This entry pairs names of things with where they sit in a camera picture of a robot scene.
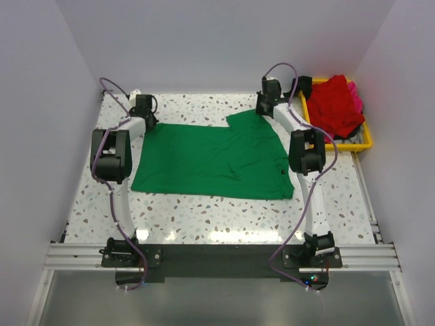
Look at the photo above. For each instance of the yellow plastic bin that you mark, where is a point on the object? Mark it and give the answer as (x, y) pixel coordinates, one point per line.
(336, 107)

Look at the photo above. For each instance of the aluminium rail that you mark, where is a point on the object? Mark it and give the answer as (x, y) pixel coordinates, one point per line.
(350, 257)

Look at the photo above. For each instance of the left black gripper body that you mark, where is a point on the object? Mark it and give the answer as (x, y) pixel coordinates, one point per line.
(155, 121)

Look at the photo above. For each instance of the black garment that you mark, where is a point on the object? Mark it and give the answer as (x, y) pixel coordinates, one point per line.
(302, 84)

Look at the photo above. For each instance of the grey garment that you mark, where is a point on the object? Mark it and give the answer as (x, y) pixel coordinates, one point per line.
(355, 138)

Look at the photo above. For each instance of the red t shirt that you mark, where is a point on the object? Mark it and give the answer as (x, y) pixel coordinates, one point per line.
(336, 105)

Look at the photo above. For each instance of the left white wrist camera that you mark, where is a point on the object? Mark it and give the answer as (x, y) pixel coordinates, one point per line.
(133, 94)

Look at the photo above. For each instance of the green t shirt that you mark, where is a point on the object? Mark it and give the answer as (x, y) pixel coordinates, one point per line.
(244, 159)

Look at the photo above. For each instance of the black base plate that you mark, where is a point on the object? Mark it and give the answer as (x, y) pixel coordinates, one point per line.
(160, 275)

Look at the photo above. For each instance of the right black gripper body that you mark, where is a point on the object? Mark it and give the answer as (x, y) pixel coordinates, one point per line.
(260, 100)

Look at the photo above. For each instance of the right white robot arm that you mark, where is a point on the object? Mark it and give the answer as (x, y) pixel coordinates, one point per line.
(307, 158)

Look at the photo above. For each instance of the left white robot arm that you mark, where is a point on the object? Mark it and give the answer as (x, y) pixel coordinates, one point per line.
(111, 159)

